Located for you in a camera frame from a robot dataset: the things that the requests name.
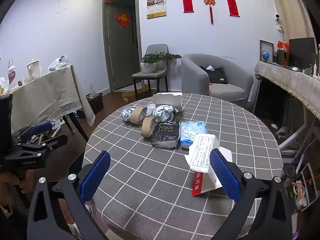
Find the red hanging scroll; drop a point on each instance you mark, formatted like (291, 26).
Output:
(232, 6)
(187, 3)

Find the black storage bin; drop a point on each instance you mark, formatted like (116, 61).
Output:
(95, 103)

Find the white pitcher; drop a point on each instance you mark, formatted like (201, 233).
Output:
(33, 67)

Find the beige fringed desk cloth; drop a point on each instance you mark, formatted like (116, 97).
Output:
(287, 82)

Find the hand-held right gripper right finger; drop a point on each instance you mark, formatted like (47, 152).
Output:
(225, 177)

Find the blue cartoon tissue pack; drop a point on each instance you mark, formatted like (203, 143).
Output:
(193, 133)

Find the grey armchair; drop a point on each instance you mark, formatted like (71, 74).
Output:
(195, 75)

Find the grey door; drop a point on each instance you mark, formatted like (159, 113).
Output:
(122, 50)

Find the grey checkered tablecloth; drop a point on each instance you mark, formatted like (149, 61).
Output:
(150, 180)

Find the small red flags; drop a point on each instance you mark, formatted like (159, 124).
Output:
(282, 45)

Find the flat cardboard box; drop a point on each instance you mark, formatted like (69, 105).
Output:
(132, 93)

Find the red and white box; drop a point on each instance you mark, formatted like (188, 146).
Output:
(200, 187)

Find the black monitor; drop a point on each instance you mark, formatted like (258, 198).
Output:
(301, 52)

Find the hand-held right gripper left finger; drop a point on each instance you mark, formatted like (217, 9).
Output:
(95, 177)

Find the brown wooden box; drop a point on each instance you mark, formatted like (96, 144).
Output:
(282, 57)

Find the clear plastic lid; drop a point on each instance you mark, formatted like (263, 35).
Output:
(150, 110)

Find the dark wooden table leg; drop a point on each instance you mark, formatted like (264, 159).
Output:
(75, 125)

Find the black tissue pack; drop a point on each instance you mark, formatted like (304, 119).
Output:
(166, 135)

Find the purple label bottle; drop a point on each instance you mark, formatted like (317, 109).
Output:
(11, 72)

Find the potted plant white pot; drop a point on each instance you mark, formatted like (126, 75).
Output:
(149, 66)

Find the crumpled foil ball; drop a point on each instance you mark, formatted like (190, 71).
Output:
(163, 113)
(127, 113)

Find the wall calendar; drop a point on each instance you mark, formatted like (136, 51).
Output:
(156, 6)

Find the white printed tissue pack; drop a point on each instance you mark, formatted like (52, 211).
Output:
(203, 152)

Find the small blue globe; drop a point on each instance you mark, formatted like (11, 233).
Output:
(265, 54)

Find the grey dining chair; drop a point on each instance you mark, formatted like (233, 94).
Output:
(156, 52)

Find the beige curtain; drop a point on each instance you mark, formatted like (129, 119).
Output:
(292, 10)

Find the white plastic bag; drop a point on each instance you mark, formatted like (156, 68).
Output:
(58, 62)

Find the white cardboard box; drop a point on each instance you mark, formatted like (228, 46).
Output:
(167, 100)

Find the picture frame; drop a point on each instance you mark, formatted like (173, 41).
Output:
(262, 47)

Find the beige tablecloth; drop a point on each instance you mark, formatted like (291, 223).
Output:
(47, 92)

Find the brown tape roll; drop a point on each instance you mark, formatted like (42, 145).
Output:
(138, 115)
(148, 127)

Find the person's white shoe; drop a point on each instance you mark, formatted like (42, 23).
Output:
(89, 209)

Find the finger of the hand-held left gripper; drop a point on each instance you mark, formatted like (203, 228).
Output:
(55, 141)
(42, 127)

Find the person's left hand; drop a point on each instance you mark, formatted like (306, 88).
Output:
(12, 181)

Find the black bag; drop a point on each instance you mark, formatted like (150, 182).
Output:
(216, 75)

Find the white wall camera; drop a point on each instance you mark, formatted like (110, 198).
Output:
(278, 20)

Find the red diamond door sticker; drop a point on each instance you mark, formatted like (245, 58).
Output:
(123, 20)

